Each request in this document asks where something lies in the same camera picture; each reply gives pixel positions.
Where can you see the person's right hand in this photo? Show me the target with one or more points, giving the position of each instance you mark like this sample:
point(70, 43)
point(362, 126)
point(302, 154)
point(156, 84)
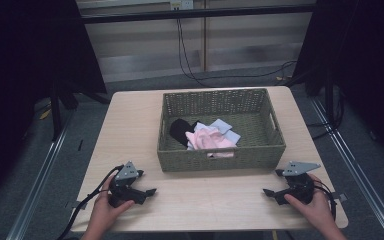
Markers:
point(315, 210)

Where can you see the black sock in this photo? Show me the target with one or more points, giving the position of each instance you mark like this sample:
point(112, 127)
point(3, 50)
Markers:
point(180, 131)

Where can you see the black horizontal bar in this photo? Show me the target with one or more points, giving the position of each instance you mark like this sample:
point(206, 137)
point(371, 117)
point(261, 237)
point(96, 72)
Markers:
point(196, 14)

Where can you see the green woven basket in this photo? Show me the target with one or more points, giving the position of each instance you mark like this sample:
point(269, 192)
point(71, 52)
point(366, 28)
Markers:
point(246, 126)

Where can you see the white wall socket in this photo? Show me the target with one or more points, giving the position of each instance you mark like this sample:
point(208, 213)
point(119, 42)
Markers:
point(181, 4)

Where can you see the black curtain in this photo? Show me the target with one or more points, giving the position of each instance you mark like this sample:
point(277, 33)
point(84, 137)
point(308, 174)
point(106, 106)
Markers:
point(30, 50)
point(363, 50)

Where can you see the grey table bracket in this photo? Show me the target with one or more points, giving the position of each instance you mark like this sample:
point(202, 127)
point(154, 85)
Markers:
point(341, 197)

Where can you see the light blue cloth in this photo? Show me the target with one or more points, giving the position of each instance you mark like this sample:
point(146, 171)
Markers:
point(222, 125)
point(233, 136)

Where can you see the black metal stand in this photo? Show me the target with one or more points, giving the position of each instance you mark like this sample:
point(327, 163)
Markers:
point(56, 113)

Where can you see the metal floor rail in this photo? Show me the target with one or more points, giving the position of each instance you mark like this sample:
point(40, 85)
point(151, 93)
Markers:
point(43, 170)
point(356, 166)

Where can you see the pink cloth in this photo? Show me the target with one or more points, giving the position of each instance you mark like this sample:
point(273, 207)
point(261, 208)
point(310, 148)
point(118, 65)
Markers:
point(208, 140)

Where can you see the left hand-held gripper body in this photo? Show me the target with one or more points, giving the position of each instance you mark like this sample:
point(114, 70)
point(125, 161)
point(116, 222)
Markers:
point(126, 186)

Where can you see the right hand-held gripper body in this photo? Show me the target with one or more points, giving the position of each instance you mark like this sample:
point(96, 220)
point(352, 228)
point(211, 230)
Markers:
point(298, 190)

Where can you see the yellow floor tape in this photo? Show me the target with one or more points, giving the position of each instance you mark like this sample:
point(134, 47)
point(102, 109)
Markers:
point(45, 114)

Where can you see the person's left hand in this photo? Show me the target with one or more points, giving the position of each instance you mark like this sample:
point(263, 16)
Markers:
point(105, 210)

